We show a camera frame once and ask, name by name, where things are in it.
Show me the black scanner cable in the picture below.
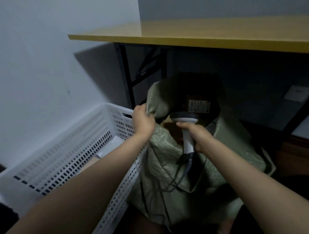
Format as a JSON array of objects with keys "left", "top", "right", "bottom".
[{"left": 141, "top": 153, "right": 208, "bottom": 225}]

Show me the white flat package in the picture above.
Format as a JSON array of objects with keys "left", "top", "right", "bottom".
[{"left": 96, "top": 135, "right": 126, "bottom": 158}]

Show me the person's right forearm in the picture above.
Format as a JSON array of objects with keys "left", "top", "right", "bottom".
[{"left": 201, "top": 138, "right": 309, "bottom": 234}]

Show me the green woven sack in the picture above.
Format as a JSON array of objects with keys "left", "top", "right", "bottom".
[{"left": 127, "top": 77, "right": 276, "bottom": 227}]

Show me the yellow folding table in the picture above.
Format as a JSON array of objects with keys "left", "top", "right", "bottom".
[{"left": 68, "top": 17, "right": 309, "bottom": 138}]

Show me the person's left hand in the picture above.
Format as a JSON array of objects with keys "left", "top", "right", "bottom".
[{"left": 132, "top": 104, "right": 156, "bottom": 139}]

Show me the brown cardboard piece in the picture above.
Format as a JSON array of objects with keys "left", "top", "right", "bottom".
[{"left": 78, "top": 157, "right": 101, "bottom": 175}]

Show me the white handheld barcode scanner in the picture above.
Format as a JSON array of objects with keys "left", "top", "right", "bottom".
[{"left": 170, "top": 112, "right": 200, "bottom": 155}]

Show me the white wall socket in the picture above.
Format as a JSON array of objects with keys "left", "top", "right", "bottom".
[{"left": 283, "top": 85, "right": 309, "bottom": 103}]

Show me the brown cardboard box with label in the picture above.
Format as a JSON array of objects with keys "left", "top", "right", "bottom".
[{"left": 160, "top": 93, "right": 221, "bottom": 143}]

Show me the person's left forearm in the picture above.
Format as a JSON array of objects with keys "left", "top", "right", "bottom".
[{"left": 7, "top": 132, "right": 150, "bottom": 234}]

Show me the white perforated plastic basket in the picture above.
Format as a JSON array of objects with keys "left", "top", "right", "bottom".
[{"left": 0, "top": 103, "right": 148, "bottom": 234}]

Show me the person's right hand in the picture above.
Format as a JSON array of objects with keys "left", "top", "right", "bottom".
[{"left": 176, "top": 122, "right": 216, "bottom": 154}]

